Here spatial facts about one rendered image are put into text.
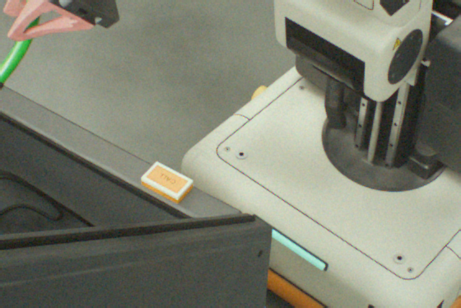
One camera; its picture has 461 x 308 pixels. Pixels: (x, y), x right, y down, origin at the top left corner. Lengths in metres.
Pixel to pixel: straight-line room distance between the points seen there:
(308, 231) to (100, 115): 0.79
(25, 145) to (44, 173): 0.04
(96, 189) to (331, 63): 0.59
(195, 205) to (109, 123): 1.43
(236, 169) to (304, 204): 0.16
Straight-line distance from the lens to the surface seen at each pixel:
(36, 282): 0.69
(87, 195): 1.22
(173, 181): 1.12
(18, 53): 0.94
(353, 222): 1.98
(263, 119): 2.15
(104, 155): 1.17
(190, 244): 0.91
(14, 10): 0.94
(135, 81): 2.64
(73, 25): 0.90
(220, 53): 2.71
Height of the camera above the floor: 1.81
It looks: 47 degrees down
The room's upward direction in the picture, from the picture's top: 2 degrees clockwise
